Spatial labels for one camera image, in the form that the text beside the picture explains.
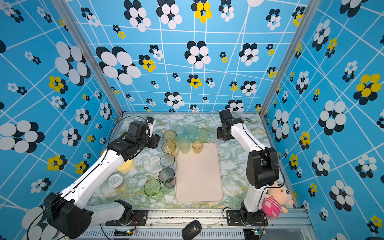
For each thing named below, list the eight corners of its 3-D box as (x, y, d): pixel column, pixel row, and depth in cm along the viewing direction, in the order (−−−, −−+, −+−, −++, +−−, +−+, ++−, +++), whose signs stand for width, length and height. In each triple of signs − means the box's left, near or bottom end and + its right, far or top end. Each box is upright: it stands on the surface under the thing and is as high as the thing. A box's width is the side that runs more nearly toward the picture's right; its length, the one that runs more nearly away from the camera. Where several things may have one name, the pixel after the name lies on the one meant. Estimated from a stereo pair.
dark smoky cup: (162, 189, 84) (157, 181, 74) (164, 176, 88) (159, 167, 78) (175, 189, 83) (172, 181, 74) (176, 176, 88) (173, 167, 78)
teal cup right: (186, 143, 104) (185, 134, 96) (186, 134, 110) (185, 125, 101) (197, 143, 104) (197, 134, 96) (197, 134, 109) (197, 125, 101)
